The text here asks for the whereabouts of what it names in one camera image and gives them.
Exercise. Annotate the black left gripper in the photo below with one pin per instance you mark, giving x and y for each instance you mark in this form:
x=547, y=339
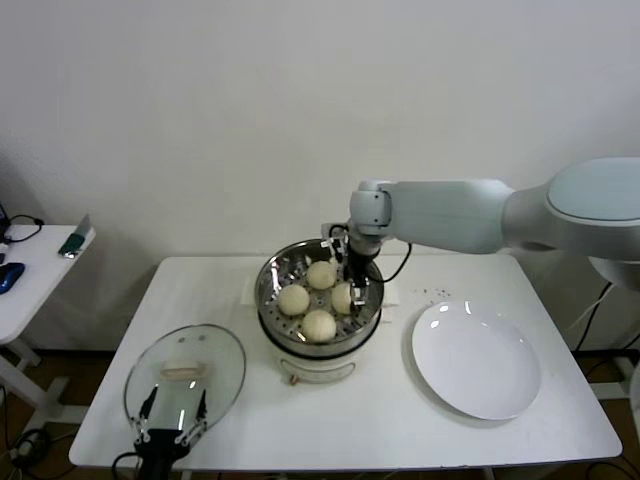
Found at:
x=162, y=450

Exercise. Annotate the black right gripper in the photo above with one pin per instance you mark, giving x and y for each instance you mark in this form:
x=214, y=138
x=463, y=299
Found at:
x=361, y=265

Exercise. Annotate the white steamed baozi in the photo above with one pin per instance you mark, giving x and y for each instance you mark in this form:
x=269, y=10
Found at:
x=341, y=299
x=321, y=274
x=293, y=301
x=319, y=326

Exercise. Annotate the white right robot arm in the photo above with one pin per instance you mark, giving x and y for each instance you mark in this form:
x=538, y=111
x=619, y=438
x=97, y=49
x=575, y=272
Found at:
x=450, y=215

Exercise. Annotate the stainless steel steamer basket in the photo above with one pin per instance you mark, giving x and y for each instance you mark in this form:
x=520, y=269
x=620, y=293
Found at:
x=272, y=280

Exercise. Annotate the scattered dark crumbs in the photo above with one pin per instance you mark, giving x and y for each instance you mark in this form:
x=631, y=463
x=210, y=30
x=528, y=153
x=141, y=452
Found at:
x=430, y=292

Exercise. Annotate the white electric pot base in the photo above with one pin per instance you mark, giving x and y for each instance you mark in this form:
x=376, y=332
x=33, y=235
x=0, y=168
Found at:
x=315, y=367

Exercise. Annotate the white round plate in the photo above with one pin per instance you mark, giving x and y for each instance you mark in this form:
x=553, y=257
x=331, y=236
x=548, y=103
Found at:
x=475, y=360

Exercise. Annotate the white side table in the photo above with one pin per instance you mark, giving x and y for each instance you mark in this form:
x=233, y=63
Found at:
x=35, y=280

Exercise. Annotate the blue computer mouse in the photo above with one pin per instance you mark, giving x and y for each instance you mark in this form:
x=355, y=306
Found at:
x=10, y=277

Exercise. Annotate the dark laptop screen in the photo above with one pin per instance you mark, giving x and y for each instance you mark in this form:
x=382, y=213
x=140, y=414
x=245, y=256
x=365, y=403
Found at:
x=2, y=217

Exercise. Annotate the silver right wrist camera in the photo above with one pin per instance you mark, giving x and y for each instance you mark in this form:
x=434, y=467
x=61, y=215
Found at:
x=334, y=235

